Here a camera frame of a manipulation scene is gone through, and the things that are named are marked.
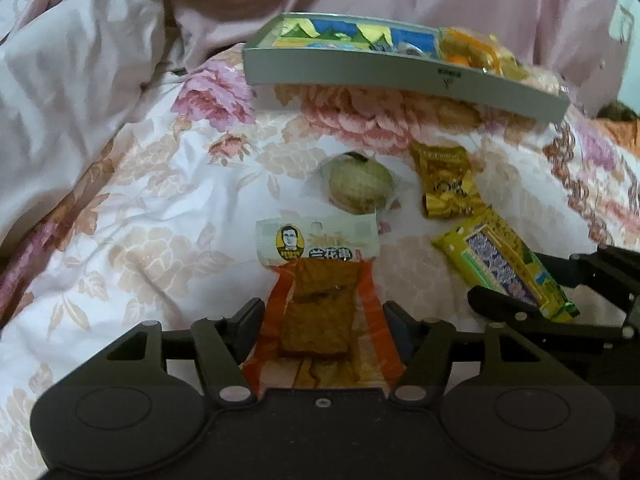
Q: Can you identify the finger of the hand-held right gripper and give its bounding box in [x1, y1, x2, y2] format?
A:
[466, 285, 638, 352]
[536, 244, 640, 313]

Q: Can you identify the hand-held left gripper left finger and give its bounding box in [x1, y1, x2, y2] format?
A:
[102, 297, 267, 408]

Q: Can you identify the orange cloth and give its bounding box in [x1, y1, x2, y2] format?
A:
[594, 116, 640, 153]

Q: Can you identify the gold snack packet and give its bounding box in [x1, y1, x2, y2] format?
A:
[409, 141, 484, 221]

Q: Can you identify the grey tray with colourful print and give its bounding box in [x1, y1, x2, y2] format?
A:
[242, 11, 572, 124]

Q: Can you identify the round pastry in clear wrap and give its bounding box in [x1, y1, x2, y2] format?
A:
[316, 151, 402, 217]

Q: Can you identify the floral blanket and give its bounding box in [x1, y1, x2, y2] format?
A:
[0, 0, 640, 480]

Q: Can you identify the orange dried tofu packet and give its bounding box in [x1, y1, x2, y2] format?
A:
[241, 214, 407, 397]

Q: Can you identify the yellow wrapper packet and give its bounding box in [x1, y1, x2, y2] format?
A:
[480, 34, 532, 81]

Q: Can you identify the clear bag of bread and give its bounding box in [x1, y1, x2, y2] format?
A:
[505, 61, 570, 97]

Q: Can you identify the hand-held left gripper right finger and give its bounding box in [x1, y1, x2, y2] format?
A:
[381, 300, 547, 408]

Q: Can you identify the yellow-green snack bar packet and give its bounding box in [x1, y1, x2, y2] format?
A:
[431, 206, 581, 324]

